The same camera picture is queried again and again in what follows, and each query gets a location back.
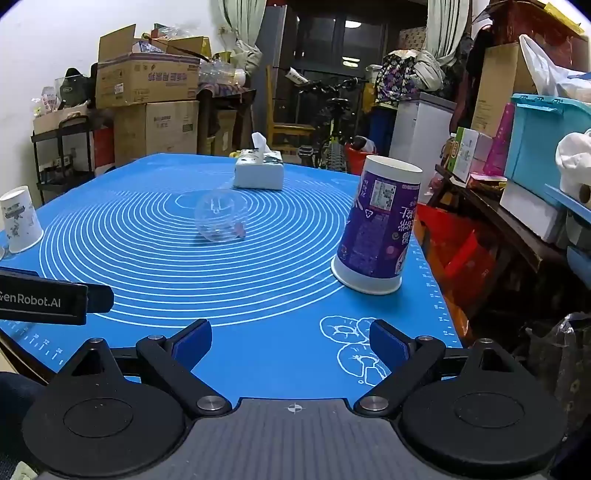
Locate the small cardboard box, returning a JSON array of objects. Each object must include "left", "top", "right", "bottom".
[{"left": 32, "top": 103, "right": 91, "bottom": 136}]

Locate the pink box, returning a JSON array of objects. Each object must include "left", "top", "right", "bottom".
[{"left": 482, "top": 102, "right": 516, "bottom": 177}]

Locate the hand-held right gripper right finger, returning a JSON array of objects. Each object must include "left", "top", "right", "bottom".
[{"left": 353, "top": 318, "right": 529, "bottom": 415}]

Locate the white tissue pack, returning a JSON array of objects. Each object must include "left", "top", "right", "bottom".
[{"left": 232, "top": 132, "right": 286, "bottom": 191}]

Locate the white patterned paper cup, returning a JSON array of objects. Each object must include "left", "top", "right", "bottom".
[{"left": 0, "top": 185, "right": 44, "bottom": 254}]

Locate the white and green box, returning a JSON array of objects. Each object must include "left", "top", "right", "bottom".
[{"left": 450, "top": 127, "right": 494, "bottom": 184}]

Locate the purple paper cup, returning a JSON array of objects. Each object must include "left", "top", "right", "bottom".
[{"left": 331, "top": 155, "right": 424, "bottom": 296}]

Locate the light blue storage bin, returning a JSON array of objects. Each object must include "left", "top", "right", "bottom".
[{"left": 503, "top": 93, "right": 591, "bottom": 205}]

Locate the purple floral cloth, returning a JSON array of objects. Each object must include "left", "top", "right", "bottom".
[{"left": 373, "top": 48, "right": 420, "bottom": 110}]

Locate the white chest freezer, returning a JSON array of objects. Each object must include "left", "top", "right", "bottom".
[{"left": 389, "top": 92, "right": 458, "bottom": 172}]

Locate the clear plastic cup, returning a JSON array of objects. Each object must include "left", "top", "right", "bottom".
[{"left": 194, "top": 188, "right": 253, "bottom": 243}]

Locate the black helmet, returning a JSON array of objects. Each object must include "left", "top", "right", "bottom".
[{"left": 59, "top": 68, "right": 99, "bottom": 110}]

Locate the yellow wooden chair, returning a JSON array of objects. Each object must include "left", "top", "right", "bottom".
[{"left": 265, "top": 65, "right": 320, "bottom": 156}]

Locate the black bicycle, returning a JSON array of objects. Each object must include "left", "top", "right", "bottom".
[{"left": 276, "top": 66, "right": 371, "bottom": 175}]

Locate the white plastic bag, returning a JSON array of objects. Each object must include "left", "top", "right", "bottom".
[{"left": 519, "top": 34, "right": 591, "bottom": 103}]

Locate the clear crinkled plastic bag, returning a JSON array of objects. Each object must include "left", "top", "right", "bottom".
[{"left": 525, "top": 313, "right": 591, "bottom": 432}]

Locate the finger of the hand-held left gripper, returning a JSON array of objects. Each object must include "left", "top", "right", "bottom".
[{"left": 86, "top": 282, "right": 115, "bottom": 315}]

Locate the striped curtain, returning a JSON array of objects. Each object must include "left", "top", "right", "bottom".
[
  {"left": 216, "top": 0, "right": 269, "bottom": 73},
  {"left": 424, "top": 0, "right": 472, "bottom": 71}
]

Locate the black shelf cart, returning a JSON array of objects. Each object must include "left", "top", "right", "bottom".
[{"left": 31, "top": 114, "right": 115, "bottom": 205}]

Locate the blue silicone mat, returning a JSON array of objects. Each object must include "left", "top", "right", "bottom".
[{"left": 0, "top": 153, "right": 464, "bottom": 403}]

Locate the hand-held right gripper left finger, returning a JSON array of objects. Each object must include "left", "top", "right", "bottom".
[{"left": 55, "top": 318, "right": 233, "bottom": 418}]

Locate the open cardboard box red print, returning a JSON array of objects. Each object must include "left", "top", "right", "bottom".
[{"left": 95, "top": 24, "right": 205, "bottom": 110}]

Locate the dark wooden side table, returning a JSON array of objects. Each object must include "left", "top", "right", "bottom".
[{"left": 433, "top": 163, "right": 591, "bottom": 324}]

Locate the white cloth hat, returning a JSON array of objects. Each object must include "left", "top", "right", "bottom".
[{"left": 555, "top": 130, "right": 591, "bottom": 205}]

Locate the white flat box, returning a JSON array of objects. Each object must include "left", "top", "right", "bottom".
[{"left": 499, "top": 177, "right": 568, "bottom": 244}]

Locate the person's dark trouser leg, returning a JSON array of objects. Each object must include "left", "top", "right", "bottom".
[{"left": 0, "top": 370, "right": 48, "bottom": 464}]

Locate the tall flat cardboard box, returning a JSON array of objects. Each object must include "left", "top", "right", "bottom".
[{"left": 470, "top": 42, "right": 539, "bottom": 138}]

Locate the large plain cardboard box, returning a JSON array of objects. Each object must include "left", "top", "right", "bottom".
[{"left": 113, "top": 100, "right": 200, "bottom": 161}]

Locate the red bucket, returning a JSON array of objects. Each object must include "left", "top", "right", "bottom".
[{"left": 344, "top": 136, "right": 379, "bottom": 176}]

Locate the red bag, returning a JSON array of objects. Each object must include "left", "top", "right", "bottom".
[{"left": 412, "top": 202, "right": 491, "bottom": 340}]

